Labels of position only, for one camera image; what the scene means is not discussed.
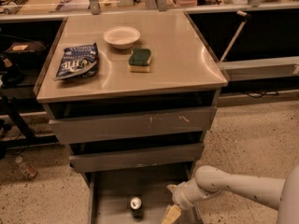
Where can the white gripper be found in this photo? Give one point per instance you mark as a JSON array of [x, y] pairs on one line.
[[179, 196]]

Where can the green soda can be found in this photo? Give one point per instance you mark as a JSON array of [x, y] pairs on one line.
[[136, 206]]

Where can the bottom grey drawer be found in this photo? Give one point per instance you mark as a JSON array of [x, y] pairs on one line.
[[111, 191]]

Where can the grey drawer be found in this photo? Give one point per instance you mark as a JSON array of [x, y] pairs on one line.
[[136, 158], [111, 191], [130, 125]]

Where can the middle grey drawer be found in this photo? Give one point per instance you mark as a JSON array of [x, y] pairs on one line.
[[136, 158]]

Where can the top grey drawer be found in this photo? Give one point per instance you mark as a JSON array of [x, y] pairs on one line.
[[130, 125]]

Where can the grey drawer cabinet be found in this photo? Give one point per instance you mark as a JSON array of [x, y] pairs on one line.
[[182, 75]]

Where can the plastic bottle on floor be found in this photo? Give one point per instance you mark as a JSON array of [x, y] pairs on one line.
[[27, 169]]

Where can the green yellow sponge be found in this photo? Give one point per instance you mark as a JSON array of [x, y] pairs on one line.
[[140, 60]]

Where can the blue chip bag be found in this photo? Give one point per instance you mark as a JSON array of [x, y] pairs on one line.
[[78, 62]]

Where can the white bowl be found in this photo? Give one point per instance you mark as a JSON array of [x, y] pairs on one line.
[[121, 37]]

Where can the black equipment stand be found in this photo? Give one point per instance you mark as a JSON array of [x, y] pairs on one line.
[[17, 93]]

